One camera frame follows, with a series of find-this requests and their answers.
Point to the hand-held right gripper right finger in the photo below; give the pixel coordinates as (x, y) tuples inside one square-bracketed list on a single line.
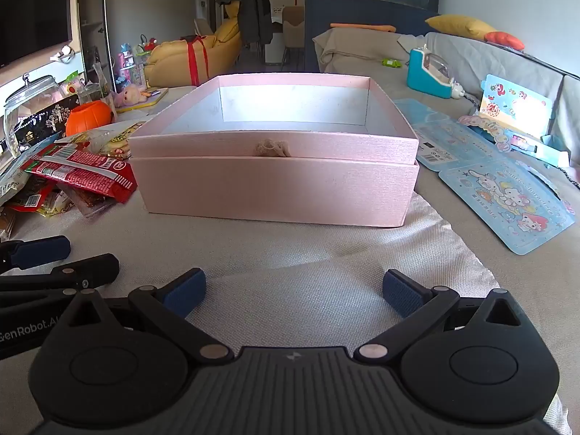
[(401, 294)]

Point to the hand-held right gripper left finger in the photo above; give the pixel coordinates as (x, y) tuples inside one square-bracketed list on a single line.
[(185, 294)]

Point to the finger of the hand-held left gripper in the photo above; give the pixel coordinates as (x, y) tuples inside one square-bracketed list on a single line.
[(40, 251), (90, 269)]

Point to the pile of snack packets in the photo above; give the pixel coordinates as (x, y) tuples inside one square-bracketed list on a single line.
[(81, 172)]

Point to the pink gift box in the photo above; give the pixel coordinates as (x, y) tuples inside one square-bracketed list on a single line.
[(276, 190)]

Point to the black tree-print packet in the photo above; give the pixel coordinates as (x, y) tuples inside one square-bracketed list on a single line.
[(36, 129)]

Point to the large light blue cartoon card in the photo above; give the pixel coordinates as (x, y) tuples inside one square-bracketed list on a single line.
[(503, 208)]

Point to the orange pumpkin bucket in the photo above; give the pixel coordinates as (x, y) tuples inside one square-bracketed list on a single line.
[(88, 118)]

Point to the glass jar with lid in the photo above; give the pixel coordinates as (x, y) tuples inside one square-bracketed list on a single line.
[(27, 95)]

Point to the pale blue packaging card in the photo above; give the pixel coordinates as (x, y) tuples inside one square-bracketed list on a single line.
[(435, 131)]

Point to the pink plush toy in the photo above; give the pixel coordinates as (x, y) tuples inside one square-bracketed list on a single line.
[(129, 95)]

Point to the yellow notebook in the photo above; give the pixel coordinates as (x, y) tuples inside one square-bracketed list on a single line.
[(152, 97)]

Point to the cluster of colourful toys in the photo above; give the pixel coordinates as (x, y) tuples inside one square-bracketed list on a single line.
[(129, 65)]

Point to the small light blue box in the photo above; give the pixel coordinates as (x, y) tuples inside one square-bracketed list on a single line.
[(550, 152)]

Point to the teal toy machine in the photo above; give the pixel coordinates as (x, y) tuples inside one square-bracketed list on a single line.
[(421, 77)]

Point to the white cartoon sticker card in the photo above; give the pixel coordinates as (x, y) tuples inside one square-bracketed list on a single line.
[(521, 108)]

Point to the yellow lounge chair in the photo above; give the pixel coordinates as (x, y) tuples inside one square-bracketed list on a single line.
[(176, 61)]

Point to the green toy car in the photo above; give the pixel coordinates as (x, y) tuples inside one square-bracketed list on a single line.
[(391, 63)]

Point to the red ribbon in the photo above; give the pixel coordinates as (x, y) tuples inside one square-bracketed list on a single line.
[(197, 59)]

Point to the black television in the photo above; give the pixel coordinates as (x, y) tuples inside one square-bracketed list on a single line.
[(31, 9)]

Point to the grey covered sofa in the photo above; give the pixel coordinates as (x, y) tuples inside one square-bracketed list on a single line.
[(521, 72)]

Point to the white floor appliance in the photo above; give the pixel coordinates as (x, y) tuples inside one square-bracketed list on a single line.
[(272, 54)]

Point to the long orange plush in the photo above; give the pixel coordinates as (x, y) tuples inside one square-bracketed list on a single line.
[(362, 27)]

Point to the yellow pillow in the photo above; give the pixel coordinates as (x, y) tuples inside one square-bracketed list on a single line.
[(457, 26)]

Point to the orange red pillow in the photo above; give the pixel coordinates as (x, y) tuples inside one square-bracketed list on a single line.
[(505, 40)]

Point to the dark blue cabinet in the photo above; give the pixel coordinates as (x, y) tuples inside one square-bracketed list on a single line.
[(362, 11)]

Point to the beige dining chair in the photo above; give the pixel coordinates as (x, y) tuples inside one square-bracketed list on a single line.
[(293, 27)]

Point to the dark coat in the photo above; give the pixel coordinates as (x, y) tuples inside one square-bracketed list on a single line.
[(253, 9)]

